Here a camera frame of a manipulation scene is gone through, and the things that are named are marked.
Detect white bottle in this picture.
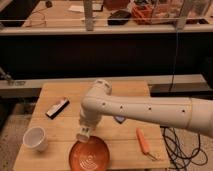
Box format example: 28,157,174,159
76,126,91,143

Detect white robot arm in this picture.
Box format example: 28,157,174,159
80,79,213,138

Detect blue sponge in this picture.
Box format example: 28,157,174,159
114,116,126,124

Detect black and white eraser block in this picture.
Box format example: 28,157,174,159
45,97,69,119

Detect black object on back table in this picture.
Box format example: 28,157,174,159
107,10,131,25

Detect orange box on back table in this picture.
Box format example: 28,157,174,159
132,5,152,25

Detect white paper on back table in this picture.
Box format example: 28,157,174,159
68,4,103,13

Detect white cup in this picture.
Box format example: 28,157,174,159
23,127,48,152

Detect metal clamp at left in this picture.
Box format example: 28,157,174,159
0,67,25,86

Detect orange handled tool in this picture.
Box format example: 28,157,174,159
136,128,157,161

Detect metal post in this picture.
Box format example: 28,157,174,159
83,0,93,31

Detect black cables on floor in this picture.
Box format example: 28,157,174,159
160,125,209,171

